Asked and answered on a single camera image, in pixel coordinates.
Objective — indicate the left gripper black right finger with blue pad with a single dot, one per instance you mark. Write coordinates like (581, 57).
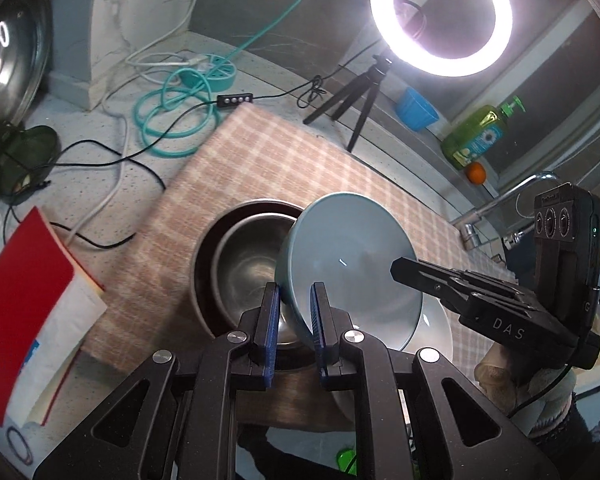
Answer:
(328, 325)

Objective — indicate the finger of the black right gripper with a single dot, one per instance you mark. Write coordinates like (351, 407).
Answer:
(452, 287)

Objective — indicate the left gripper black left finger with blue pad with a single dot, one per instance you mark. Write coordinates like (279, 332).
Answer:
(254, 368)

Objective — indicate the large stainless steel bowl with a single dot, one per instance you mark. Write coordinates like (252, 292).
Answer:
(200, 268)

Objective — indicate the small stainless steel bowl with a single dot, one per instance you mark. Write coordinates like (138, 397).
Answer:
(244, 262)

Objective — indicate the pale blue ceramic bowl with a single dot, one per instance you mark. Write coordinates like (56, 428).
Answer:
(348, 242)

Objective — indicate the white knit gloved hand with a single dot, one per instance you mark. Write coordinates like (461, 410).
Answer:
(539, 401)

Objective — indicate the small orange fruit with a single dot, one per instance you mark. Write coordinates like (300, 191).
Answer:
(475, 173)

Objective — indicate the pink plaid cloth mat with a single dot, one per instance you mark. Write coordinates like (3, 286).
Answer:
(253, 154)

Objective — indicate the green dish soap bottle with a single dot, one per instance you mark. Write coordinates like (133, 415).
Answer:
(479, 132)

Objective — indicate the blue plastic cup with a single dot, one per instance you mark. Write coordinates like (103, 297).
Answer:
(415, 111)

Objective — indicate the red white book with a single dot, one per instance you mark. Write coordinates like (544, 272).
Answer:
(48, 303)

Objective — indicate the black inline light controller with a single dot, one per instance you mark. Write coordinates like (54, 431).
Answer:
(233, 100)

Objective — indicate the black mini tripod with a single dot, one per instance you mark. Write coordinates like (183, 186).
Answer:
(367, 86)

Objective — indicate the teal round power strip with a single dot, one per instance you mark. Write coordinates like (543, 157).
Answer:
(208, 71)

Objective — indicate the dark green object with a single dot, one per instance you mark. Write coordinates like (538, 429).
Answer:
(27, 157)

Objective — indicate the steel pot lid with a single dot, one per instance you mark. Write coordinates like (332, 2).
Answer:
(25, 41)

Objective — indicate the black camera box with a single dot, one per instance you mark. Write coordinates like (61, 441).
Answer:
(567, 254)

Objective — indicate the white ring light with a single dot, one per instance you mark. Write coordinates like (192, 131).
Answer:
(406, 48)

